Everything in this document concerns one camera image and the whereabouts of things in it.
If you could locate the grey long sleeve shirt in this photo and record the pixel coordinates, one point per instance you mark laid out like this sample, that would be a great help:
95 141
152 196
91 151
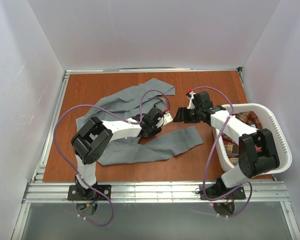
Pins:
128 103

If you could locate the white plastic laundry basket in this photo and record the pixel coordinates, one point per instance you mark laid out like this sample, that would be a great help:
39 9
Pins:
268 121

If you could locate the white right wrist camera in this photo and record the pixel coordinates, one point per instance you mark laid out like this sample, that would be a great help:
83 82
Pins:
190 96

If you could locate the aluminium frame rail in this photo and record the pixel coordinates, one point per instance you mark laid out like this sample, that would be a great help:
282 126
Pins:
151 192
42 162

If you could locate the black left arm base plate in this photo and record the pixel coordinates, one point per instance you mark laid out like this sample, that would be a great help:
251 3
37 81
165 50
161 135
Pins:
105 191

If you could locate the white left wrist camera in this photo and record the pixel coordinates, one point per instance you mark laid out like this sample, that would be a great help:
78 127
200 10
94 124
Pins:
166 119

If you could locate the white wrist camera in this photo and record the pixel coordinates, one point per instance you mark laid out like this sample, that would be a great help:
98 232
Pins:
166 119
190 96

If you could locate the red plaid shirt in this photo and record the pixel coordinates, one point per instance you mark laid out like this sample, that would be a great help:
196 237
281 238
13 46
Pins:
231 148

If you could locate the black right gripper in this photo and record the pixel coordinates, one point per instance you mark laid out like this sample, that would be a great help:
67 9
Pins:
189 115

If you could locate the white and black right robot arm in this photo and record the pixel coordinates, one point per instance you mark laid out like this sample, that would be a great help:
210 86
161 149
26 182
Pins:
257 152

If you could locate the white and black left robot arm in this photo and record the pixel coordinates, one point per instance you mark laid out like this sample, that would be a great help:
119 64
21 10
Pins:
92 139

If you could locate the aluminium front frame rail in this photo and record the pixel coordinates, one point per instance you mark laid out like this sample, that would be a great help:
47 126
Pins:
151 192

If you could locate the aluminium left frame rail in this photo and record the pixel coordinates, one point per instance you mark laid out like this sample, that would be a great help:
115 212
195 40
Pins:
42 162

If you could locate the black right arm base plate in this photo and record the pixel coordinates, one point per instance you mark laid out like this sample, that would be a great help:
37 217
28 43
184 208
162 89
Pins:
213 191

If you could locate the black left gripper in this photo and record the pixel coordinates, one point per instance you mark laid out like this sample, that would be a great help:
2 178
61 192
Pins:
152 128

